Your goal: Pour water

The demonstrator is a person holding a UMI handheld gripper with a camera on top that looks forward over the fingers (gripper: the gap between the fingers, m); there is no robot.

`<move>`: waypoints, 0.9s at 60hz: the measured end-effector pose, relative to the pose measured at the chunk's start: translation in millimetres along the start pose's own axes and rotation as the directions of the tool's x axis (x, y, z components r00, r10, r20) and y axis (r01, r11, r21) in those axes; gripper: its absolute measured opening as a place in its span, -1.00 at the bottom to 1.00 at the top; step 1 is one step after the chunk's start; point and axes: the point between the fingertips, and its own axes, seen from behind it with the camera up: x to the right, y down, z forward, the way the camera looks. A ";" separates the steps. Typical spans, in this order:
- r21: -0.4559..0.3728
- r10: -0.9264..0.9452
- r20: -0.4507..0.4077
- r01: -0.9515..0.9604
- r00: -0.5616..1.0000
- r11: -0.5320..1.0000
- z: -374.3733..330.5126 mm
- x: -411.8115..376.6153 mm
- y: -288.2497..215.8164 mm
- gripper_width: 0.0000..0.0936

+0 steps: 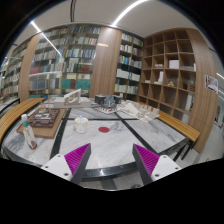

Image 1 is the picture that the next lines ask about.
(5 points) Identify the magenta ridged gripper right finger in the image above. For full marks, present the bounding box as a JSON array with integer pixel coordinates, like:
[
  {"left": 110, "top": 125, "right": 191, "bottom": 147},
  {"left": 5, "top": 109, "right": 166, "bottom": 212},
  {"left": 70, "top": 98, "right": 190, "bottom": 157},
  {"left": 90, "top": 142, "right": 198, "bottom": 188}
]
[{"left": 131, "top": 143, "right": 183, "bottom": 186}]

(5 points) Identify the brown architectural model on board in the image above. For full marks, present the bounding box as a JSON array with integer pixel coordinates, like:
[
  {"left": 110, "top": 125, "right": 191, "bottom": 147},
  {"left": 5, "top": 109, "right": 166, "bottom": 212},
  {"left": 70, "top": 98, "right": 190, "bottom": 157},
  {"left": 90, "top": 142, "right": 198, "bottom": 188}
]
[{"left": 16, "top": 107, "right": 68, "bottom": 140}]

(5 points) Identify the wooden bench right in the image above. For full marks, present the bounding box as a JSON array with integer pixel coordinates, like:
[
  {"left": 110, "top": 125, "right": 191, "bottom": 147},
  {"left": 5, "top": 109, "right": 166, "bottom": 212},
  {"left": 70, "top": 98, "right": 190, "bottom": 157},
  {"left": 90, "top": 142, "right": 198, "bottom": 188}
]
[{"left": 158, "top": 111, "right": 200, "bottom": 159}]

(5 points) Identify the poster on wooden wall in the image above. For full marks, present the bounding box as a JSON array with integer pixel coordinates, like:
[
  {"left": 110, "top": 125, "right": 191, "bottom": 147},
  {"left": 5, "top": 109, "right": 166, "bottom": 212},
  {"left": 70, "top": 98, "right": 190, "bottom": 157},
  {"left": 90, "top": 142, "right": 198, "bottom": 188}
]
[{"left": 205, "top": 75, "right": 218, "bottom": 93}]

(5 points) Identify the wooden bench left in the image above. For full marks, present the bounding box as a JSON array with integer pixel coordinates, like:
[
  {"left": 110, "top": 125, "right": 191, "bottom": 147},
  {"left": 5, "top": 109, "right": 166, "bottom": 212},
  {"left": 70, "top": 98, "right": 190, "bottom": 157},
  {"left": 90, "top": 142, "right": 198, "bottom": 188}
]
[{"left": 0, "top": 98, "right": 44, "bottom": 143}]

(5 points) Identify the clear plastic water bottle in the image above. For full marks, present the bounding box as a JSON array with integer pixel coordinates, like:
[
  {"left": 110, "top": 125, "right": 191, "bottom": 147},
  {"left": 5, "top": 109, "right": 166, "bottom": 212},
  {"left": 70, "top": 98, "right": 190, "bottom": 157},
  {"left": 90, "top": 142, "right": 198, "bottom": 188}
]
[{"left": 21, "top": 114, "right": 37, "bottom": 149}]

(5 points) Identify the large book-filled bookshelf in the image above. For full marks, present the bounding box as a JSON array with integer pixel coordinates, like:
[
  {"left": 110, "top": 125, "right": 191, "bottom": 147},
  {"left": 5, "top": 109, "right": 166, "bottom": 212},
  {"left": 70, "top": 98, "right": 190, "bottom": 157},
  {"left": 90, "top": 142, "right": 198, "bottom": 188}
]
[{"left": 0, "top": 24, "right": 143, "bottom": 101}]

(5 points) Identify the wooden bench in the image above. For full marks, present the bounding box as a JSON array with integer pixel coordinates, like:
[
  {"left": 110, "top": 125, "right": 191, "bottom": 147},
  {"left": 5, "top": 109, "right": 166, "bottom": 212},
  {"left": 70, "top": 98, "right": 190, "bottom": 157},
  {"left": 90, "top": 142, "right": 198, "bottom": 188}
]
[
  {"left": 0, "top": 98, "right": 44, "bottom": 143},
  {"left": 158, "top": 111, "right": 200, "bottom": 159}
]

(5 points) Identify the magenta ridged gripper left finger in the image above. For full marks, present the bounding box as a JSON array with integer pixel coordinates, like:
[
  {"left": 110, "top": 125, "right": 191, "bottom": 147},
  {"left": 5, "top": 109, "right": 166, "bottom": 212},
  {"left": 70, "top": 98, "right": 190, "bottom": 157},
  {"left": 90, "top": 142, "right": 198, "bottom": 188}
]
[{"left": 40, "top": 143, "right": 92, "bottom": 185}]

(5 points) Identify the white architectural model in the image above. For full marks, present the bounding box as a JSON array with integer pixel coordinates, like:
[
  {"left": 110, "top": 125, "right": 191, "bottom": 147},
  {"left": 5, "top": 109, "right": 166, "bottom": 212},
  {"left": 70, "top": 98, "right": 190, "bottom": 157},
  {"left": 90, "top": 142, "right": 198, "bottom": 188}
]
[{"left": 45, "top": 89, "right": 91, "bottom": 108}]

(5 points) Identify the white cup with yellow band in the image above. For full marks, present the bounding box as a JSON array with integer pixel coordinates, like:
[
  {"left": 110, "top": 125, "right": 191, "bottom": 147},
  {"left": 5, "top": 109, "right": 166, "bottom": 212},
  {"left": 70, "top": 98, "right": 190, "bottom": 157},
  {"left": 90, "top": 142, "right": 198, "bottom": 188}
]
[{"left": 74, "top": 115, "right": 88, "bottom": 134}]

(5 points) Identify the wooden cubby shelf unit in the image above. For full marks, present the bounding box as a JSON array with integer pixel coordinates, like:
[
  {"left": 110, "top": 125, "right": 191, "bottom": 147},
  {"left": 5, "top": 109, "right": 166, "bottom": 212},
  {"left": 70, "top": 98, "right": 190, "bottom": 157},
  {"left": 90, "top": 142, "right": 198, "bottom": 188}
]
[{"left": 138, "top": 28, "right": 196, "bottom": 121}]

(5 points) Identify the dark grey building model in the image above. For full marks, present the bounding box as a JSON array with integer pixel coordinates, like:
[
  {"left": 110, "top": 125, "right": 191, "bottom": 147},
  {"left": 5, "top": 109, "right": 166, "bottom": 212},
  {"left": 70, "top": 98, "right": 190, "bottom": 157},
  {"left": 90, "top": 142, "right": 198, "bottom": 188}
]
[{"left": 95, "top": 94, "right": 122, "bottom": 109}]

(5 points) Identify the red round sticker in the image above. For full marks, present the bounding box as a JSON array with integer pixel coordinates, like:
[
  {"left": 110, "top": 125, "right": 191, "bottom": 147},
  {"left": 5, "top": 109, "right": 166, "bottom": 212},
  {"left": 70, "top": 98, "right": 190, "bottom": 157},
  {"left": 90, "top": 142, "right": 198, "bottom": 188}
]
[{"left": 98, "top": 127, "right": 110, "bottom": 133}]

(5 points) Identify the white terraced landscape model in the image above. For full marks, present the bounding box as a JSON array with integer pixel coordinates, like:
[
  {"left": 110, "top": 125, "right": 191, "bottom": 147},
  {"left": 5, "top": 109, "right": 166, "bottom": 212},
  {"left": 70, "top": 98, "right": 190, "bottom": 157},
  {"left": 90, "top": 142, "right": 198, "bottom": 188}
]
[{"left": 117, "top": 100, "right": 159, "bottom": 122}]

